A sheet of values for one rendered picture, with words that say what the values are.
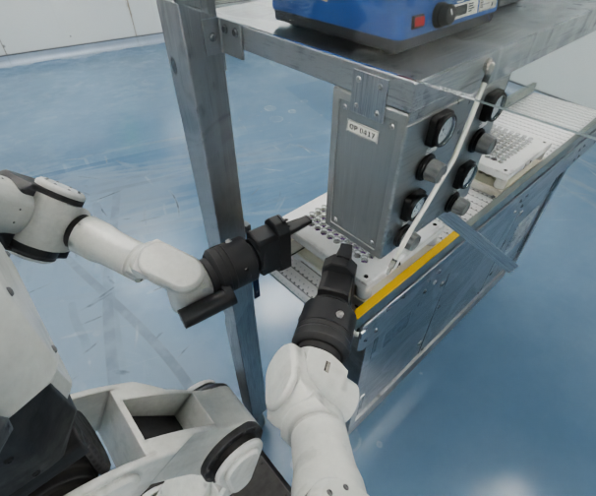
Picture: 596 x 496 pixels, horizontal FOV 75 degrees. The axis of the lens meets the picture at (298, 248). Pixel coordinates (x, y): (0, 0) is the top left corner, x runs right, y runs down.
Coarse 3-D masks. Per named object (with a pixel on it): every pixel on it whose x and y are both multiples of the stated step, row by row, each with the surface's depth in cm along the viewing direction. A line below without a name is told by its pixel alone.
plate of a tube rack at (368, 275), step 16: (304, 208) 82; (432, 224) 78; (304, 240) 75; (320, 240) 75; (320, 256) 73; (352, 256) 71; (400, 256) 71; (368, 272) 68; (384, 272) 69; (368, 288) 67
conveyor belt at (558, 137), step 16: (512, 128) 125; (528, 128) 125; (544, 128) 125; (560, 144) 118; (480, 192) 99; (480, 208) 94; (272, 272) 81; (288, 272) 79; (304, 272) 78; (288, 288) 80; (304, 288) 76; (352, 304) 72
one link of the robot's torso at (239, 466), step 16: (208, 384) 86; (240, 448) 74; (256, 448) 78; (224, 464) 73; (240, 464) 74; (256, 464) 83; (176, 480) 87; (192, 480) 84; (224, 480) 76; (240, 480) 79
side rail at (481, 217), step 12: (564, 144) 110; (576, 144) 116; (552, 156) 105; (540, 168) 100; (528, 180) 98; (504, 192) 93; (516, 192) 96; (492, 204) 89; (504, 204) 93; (480, 216) 86; (456, 240) 82; (444, 252) 80; (432, 264) 78; (396, 288) 71; (384, 300) 70; (372, 312) 68; (360, 324) 67
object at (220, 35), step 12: (204, 24) 51; (216, 24) 52; (228, 24) 51; (204, 36) 52; (216, 36) 53; (228, 36) 52; (240, 36) 50; (216, 48) 54; (228, 48) 54; (240, 48) 52
